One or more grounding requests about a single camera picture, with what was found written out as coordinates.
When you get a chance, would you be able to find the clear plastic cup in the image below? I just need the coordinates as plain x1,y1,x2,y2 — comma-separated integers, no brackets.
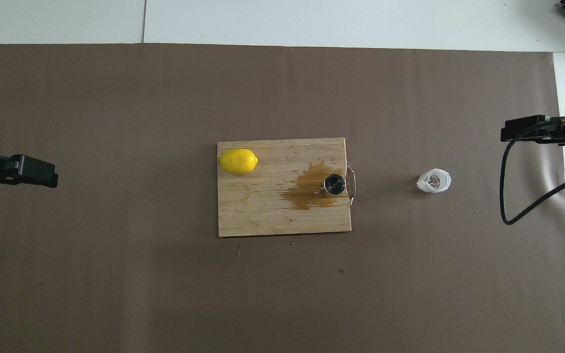
416,168,453,194

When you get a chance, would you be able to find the steel double jigger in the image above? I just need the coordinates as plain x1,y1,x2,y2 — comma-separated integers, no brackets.
323,174,347,198

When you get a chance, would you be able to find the brown paper table mat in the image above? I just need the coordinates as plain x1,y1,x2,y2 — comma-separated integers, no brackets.
0,43,565,353

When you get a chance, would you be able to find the yellow lemon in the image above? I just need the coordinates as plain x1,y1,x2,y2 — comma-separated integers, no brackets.
219,148,259,175

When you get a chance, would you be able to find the wooden cutting board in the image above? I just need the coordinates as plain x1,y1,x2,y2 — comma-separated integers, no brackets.
217,137,357,238

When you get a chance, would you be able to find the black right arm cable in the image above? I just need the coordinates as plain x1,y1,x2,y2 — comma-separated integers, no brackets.
500,116,565,226

